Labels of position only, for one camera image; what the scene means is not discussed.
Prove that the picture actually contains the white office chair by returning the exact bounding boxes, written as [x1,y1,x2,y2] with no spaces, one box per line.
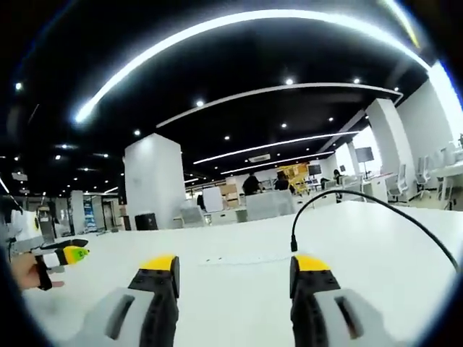
[413,156,434,199]
[384,163,408,204]

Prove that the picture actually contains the tall white pillar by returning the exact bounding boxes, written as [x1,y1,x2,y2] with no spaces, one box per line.
[365,98,417,189]

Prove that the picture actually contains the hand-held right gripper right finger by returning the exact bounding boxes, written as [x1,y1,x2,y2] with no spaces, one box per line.
[289,254,394,347]

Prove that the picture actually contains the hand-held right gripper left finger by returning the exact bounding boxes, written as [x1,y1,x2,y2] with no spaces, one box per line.
[72,254,181,347]

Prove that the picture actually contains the long curved ceiling light strip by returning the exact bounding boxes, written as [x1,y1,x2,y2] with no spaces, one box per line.
[75,9,432,124]

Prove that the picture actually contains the yellow lift cart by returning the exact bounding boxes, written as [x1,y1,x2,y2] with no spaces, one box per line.
[276,163,309,197]

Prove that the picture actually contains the stacked cardboard boxes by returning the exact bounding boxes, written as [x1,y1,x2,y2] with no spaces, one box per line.
[218,184,242,209]

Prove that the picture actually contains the wide white square pillar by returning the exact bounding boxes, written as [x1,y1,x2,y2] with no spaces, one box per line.
[124,132,184,231]

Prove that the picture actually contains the person's left hand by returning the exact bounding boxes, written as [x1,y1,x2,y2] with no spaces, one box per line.
[10,252,66,290]

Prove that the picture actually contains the monitor on stand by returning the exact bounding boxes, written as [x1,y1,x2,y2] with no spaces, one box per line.
[354,146,374,175]

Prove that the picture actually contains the white board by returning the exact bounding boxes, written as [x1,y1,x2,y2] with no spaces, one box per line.
[201,187,223,213]

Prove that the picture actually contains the black cable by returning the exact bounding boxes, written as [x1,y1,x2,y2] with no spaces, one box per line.
[289,189,460,275]

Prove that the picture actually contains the white desk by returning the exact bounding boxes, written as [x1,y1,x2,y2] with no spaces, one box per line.
[17,200,463,347]

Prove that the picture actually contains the grey desk partition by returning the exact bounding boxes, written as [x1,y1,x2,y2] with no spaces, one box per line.
[245,189,296,220]

